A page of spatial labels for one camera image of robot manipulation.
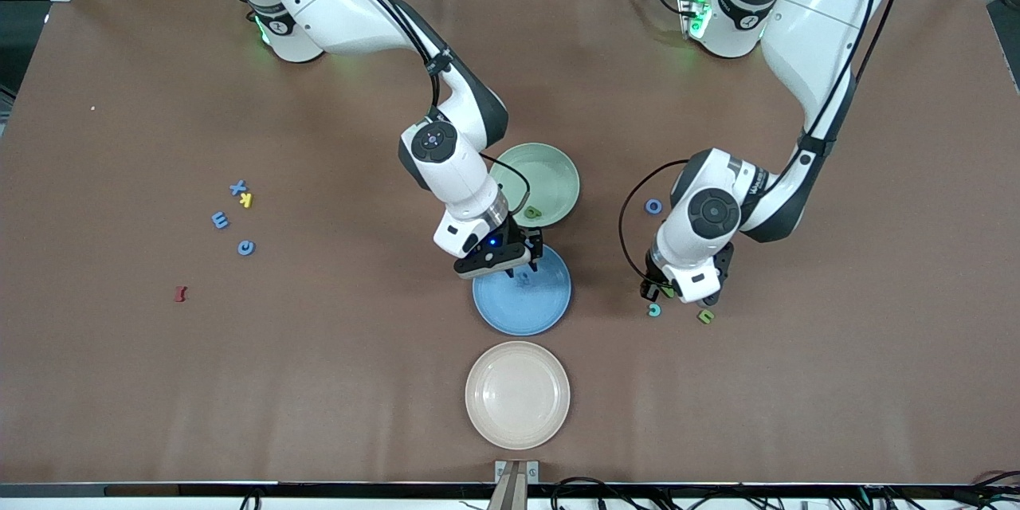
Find blue round plate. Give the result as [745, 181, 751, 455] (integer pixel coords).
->
[472, 243, 573, 336]

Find pale green round plate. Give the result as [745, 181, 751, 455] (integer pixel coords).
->
[487, 143, 581, 229]

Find beige round plate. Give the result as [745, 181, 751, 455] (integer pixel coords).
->
[465, 341, 571, 451]

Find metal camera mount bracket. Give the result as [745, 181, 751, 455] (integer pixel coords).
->
[488, 460, 540, 510]

